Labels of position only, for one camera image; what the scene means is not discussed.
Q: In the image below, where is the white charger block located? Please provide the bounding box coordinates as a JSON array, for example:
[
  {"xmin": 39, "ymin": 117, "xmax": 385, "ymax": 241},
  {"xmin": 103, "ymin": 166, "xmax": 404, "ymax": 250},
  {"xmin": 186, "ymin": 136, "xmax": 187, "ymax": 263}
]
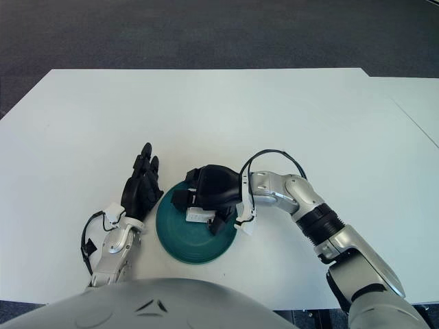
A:
[{"xmin": 185, "ymin": 206, "xmax": 217, "ymax": 224}]

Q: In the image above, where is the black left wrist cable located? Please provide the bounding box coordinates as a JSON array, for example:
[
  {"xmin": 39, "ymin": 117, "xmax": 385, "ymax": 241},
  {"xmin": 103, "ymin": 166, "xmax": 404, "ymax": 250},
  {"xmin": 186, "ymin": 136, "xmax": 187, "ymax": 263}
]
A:
[{"xmin": 80, "ymin": 211, "xmax": 106, "ymax": 275}]

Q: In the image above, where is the adjoining white table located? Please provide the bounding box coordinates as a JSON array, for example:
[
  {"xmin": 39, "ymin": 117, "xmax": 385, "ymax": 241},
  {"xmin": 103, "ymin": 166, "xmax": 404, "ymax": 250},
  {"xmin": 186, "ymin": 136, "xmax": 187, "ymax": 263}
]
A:
[{"xmin": 368, "ymin": 77, "xmax": 439, "ymax": 150}]

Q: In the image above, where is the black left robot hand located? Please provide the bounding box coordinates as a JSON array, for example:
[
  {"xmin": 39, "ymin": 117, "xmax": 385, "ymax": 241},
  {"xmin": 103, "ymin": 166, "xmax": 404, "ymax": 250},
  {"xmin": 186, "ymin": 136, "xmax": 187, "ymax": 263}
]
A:
[{"xmin": 121, "ymin": 142, "xmax": 165, "ymax": 222}]

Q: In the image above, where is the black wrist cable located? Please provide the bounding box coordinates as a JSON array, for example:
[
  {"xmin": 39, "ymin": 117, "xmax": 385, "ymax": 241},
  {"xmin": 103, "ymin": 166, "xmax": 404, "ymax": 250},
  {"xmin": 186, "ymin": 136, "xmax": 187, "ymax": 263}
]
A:
[
  {"xmin": 80, "ymin": 211, "xmax": 106, "ymax": 275},
  {"xmin": 239, "ymin": 149, "xmax": 308, "ymax": 181}
]

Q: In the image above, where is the grey robot torso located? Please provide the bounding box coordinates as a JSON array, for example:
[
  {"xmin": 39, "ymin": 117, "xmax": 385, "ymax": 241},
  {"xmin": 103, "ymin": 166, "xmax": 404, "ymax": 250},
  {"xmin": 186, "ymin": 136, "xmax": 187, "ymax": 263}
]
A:
[{"xmin": 0, "ymin": 277, "xmax": 292, "ymax": 329}]

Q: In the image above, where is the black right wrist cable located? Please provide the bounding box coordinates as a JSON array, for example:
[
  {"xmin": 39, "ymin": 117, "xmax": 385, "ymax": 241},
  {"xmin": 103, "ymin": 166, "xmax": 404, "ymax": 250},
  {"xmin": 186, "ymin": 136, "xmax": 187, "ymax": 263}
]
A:
[{"xmin": 239, "ymin": 149, "xmax": 308, "ymax": 181}]

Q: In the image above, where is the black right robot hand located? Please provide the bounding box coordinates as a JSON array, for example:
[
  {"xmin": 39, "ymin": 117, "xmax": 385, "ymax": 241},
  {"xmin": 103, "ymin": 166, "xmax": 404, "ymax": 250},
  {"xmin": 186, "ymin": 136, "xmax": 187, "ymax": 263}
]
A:
[{"xmin": 171, "ymin": 164, "xmax": 241, "ymax": 237}]

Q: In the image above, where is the green ribbed plate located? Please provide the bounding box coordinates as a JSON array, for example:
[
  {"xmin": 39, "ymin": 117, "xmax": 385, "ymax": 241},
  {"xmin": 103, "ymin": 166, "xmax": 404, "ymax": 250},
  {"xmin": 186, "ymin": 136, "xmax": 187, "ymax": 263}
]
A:
[{"xmin": 156, "ymin": 180, "xmax": 238, "ymax": 267}]

